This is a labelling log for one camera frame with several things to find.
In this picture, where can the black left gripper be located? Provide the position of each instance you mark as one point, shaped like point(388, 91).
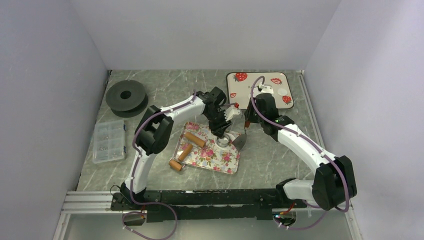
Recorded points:
point(220, 129)

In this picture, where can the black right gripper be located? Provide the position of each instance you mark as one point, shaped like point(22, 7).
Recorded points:
point(249, 115)

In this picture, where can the wooden handled dough scraper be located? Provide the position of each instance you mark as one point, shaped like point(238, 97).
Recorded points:
point(240, 141)

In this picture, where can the floral print tray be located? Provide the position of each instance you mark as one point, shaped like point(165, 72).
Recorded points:
point(220, 157)

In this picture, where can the wooden rolling pin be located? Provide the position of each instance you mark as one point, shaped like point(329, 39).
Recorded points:
point(193, 141)

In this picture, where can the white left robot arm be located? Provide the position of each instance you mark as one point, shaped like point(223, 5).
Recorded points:
point(154, 130)

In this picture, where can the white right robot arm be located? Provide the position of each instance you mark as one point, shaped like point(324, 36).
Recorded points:
point(334, 181)

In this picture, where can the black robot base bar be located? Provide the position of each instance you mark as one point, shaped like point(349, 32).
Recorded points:
point(166, 205)

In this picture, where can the round white wrapper right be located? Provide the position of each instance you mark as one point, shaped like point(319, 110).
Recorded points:
point(282, 92)

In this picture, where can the strawberry print tray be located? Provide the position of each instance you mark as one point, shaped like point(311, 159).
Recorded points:
point(239, 88)

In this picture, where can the black filament spool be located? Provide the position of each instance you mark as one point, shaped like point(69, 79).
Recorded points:
point(127, 98)

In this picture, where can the clear plastic parts box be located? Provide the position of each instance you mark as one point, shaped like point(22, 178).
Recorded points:
point(109, 142)

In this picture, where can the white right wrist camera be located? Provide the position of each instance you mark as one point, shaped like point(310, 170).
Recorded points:
point(265, 89)

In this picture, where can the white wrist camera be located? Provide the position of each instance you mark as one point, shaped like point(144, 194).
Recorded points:
point(231, 112)
point(265, 89)

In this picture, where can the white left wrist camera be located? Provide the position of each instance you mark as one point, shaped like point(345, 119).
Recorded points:
point(231, 112)

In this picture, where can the aluminium frame rail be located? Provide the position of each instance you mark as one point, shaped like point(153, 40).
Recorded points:
point(87, 202)

